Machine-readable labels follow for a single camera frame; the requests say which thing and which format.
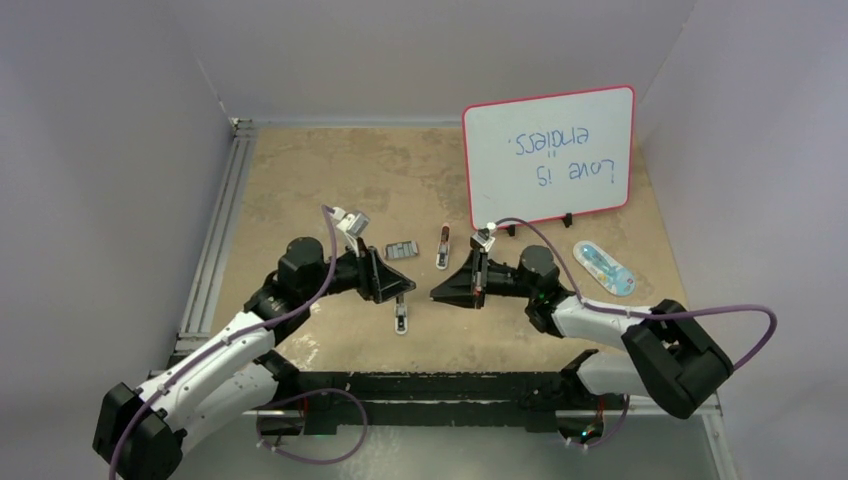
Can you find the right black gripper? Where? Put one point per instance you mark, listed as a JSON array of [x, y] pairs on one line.
[[460, 289]]

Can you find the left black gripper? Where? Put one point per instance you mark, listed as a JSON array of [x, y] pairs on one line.
[[376, 280]]

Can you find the pink and white stapler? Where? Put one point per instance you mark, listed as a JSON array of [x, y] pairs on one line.
[[443, 250]]

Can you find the blue patterned oval case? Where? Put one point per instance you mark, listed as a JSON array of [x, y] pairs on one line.
[[615, 278]]

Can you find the red-framed whiteboard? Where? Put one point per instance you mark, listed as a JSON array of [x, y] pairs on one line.
[[545, 157]]

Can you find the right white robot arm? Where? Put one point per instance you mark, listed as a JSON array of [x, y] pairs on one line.
[[659, 352]]

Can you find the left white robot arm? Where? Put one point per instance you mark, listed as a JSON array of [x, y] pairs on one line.
[[143, 432]]

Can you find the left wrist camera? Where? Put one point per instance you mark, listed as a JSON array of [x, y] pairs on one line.
[[351, 224]]

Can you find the aluminium frame rail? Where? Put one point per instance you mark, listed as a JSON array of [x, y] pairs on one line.
[[198, 316]]

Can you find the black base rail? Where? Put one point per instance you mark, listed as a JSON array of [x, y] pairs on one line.
[[538, 402]]

